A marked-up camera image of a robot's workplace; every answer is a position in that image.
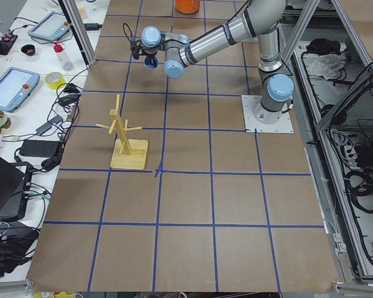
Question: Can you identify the clear squeeze bottle red cap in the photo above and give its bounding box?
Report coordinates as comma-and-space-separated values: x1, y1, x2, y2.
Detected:
53, 41, 74, 71

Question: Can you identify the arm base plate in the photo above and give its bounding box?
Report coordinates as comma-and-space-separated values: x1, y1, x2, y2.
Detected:
241, 95, 293, 133

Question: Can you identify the light blue plastic cup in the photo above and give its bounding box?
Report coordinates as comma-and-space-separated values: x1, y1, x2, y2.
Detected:
144, 55, 159, 70

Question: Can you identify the blue teach pendant far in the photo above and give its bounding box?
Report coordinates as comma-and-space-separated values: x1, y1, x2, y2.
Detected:
28, 11, 70, 42

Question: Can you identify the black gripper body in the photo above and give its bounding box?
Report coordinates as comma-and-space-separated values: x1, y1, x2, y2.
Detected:
131, 42, 159, 60

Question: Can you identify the black laptop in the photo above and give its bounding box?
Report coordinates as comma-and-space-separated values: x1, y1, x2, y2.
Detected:
0, 157, 32, 222

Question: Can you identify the aluminium frame post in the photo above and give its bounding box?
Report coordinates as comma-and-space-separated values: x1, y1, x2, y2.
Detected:
58, 0, 96, 66

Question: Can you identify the black small bowl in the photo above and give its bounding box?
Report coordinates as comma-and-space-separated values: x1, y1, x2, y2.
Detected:
21, 44, 36, 56

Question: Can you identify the orange can shaped container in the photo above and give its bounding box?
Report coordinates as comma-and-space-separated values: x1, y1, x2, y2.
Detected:
175, 0, 200, 14

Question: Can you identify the yellow tape roll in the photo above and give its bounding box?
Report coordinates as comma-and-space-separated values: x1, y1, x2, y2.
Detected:
45, 71, 66, 89

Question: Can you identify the bamboo mug tree stand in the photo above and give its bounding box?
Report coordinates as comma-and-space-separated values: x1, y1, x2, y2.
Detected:
96, 94, 149, 170

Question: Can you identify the black power adapter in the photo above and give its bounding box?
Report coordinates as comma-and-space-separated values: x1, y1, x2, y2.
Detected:
19, 140, 60, 158

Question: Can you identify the blue teach pendant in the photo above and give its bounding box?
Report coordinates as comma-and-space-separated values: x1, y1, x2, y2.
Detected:
28, 11, 70, 42
0, 67, 40, 112

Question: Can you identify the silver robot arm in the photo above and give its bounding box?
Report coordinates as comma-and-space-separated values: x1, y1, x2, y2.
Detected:
127, 1, 294, 113

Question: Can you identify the blue teach pendant near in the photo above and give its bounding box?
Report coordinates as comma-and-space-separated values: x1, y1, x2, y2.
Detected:
0, 67, 40, 112

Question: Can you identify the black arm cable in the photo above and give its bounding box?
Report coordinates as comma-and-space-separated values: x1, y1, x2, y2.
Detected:
122, 22, 144, 50

